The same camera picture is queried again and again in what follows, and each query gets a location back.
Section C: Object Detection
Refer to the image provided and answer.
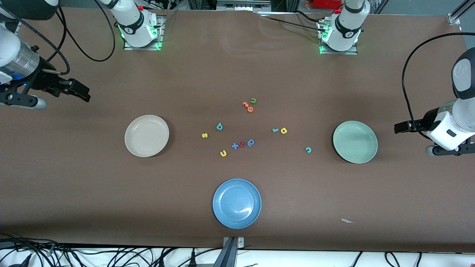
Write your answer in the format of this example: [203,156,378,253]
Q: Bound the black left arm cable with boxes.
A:
[402,33,475,141]

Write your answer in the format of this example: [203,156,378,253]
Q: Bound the aluminium profile corner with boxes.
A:
[448,0,475,25]

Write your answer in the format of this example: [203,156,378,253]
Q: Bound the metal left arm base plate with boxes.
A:
[318,17,359,56]

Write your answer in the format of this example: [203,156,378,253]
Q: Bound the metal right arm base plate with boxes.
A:
[124,15,164,51]

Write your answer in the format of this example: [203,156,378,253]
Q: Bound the red box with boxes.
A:
[312,0,344,10]

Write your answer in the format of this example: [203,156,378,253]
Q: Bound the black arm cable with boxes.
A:
[0,0,116,75]
[402,33,475,141]

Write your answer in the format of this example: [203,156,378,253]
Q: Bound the beige brown plate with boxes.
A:
[125,115,170,158]

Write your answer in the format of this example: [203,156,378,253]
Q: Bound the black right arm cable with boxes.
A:
[0,0,116,75]

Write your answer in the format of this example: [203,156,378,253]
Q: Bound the green plate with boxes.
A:
[333,121,378,164]

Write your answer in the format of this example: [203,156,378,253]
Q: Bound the grey metal camera mount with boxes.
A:
[213,237,245,267]

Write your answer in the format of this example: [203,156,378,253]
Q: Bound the grey metal frame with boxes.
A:
[215,0,273,11]

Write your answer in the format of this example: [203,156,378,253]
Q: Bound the black base cable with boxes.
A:
[265,10,329,33]

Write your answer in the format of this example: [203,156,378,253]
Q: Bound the blue plate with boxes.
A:
[213,179,262,229]

